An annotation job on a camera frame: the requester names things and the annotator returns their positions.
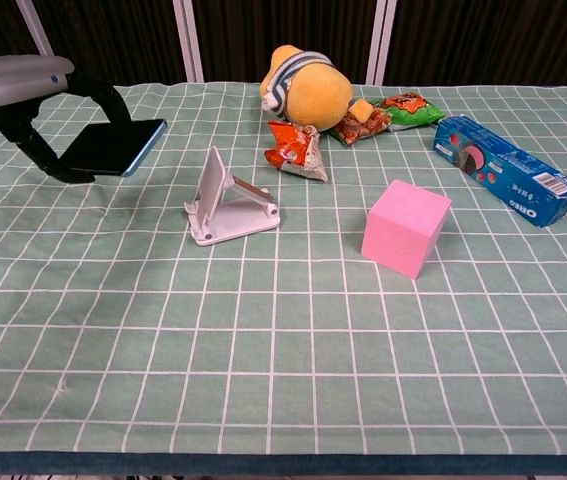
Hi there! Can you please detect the green checked tablecloth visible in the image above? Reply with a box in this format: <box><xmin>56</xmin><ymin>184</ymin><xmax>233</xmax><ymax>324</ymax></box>
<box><xmin>0</xmin><ymin>81</ymin><xmax>567</xmax><ymax>476</ymax></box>

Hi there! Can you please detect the pink foam cube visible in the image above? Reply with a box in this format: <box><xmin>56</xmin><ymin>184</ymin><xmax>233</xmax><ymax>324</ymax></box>
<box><xmin>360</xmin><ymin>179</ymin><xmax>453</xmax><ymax>279</ymax></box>

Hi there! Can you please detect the orange snack bag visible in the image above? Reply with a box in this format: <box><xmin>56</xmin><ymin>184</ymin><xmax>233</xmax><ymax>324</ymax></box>
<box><xmin>263</xmin><ymin>120</ymin><xmax>329</xmax><ymax>184</ymax></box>

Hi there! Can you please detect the yellow plush toy striped scarf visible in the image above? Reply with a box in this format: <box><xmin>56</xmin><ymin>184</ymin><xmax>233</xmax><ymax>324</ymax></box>
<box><xmin>259</xmin><ymin>44</ymin><xmax>374</xmax><ymax>133</ymax></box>

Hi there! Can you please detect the white frame post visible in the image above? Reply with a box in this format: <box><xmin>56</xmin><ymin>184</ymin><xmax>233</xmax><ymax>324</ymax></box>
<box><xmin>15</xmin><ymin>0</ymin><xmax>67</xmax><ymax>85</ymax></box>
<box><xmin>171</xmin><ymin>0</ymin><xmax>207</xmax><ymax>84</ymax></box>
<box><xmin>364</xmin><ymin>0</ymin><xmax>398</xmax><ymax>86</ymax></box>

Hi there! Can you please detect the white folding phone stand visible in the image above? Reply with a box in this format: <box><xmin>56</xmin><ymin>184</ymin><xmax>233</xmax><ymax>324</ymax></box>
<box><xmin>183</xmin><ymin>145</ymin><xmax>282</xmax><ymax>247</ymax></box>

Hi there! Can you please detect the left robot hand black silver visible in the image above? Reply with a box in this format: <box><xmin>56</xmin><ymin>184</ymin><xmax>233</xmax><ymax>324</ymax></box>
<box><xmin>0</xmin><ymin>54</ymin><xmax>135</xmax><ymax>186</ymax></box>

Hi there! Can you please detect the green snack bag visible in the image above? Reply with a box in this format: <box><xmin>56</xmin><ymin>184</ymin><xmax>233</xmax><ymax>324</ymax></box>
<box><xmin>331</xmin><ymin>91</ymin><xmax>445</xmax><ymax>148</ymax></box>

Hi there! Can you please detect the black smartphone with blue edge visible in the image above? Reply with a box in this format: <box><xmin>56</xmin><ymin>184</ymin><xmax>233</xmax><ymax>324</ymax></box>
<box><xmin>57</xmin><ymin>118</ymin><xmax>168</xmax><ymax>178</ymax></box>

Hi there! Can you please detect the dark pleated curtain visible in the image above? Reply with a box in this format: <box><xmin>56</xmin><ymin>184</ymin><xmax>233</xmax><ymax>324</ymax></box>
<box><xmin>0</xmin><ymin>0</ymin><xmax>567</xmax><ymax>88</ymax></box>

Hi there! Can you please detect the blue Oreo cookie box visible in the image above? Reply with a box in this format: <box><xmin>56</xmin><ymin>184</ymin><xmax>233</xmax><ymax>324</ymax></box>
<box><xmin>433</xmin><ymin>114</ymin><xmax>567</xmax><ymax>229</ymax></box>

